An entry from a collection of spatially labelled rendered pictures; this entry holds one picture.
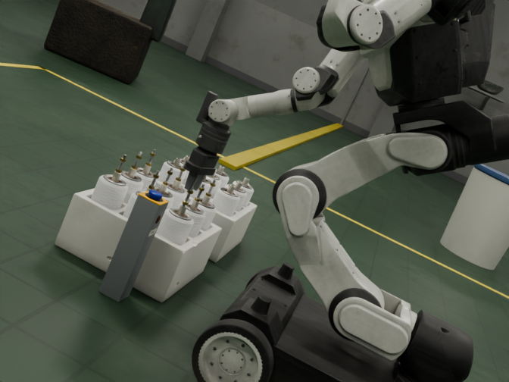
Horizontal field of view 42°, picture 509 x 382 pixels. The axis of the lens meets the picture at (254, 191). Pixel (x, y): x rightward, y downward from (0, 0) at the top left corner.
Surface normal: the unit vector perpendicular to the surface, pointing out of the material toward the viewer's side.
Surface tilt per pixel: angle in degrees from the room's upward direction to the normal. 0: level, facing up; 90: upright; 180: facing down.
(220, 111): 90
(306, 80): 72
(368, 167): 111
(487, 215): 94
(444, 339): 50
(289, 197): 90
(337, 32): 131
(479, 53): 78
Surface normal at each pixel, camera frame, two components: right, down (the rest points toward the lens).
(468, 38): 0.16, 0.06
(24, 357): 0.40, -0.89
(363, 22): 0.48, 0.13
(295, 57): -0.22, 0.13
